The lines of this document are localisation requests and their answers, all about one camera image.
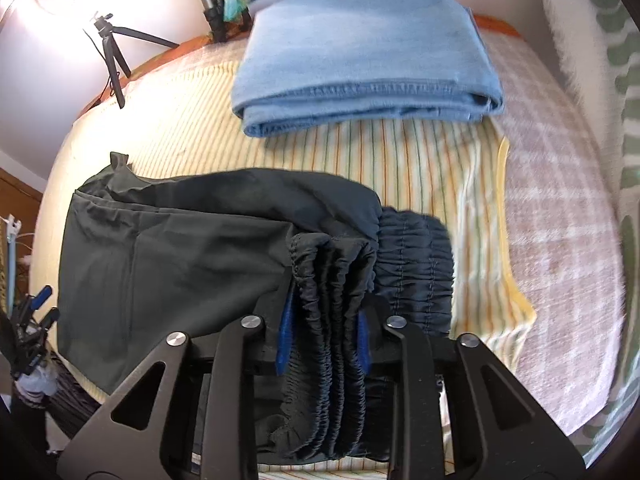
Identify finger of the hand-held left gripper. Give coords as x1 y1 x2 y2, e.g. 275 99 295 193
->
17 285 53 321
27 309 61 343

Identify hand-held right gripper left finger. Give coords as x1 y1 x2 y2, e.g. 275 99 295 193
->
56 292 296 480

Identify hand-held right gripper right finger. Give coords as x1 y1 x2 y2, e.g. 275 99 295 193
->
356 310 586 480

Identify dark green pants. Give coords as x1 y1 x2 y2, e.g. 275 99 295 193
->
57 151 456 466

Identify person's striped clothing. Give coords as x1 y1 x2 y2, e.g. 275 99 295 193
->
47 352 103 438

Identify yellow striped sheet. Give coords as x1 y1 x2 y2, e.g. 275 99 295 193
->
37 52 538 480

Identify small black tripod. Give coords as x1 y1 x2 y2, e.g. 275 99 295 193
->
90 12 180 110

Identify folded light blue jeans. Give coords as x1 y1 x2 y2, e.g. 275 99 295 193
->
231 0 505 138

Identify green and white pillow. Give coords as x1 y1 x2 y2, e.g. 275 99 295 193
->
542 0 640 466

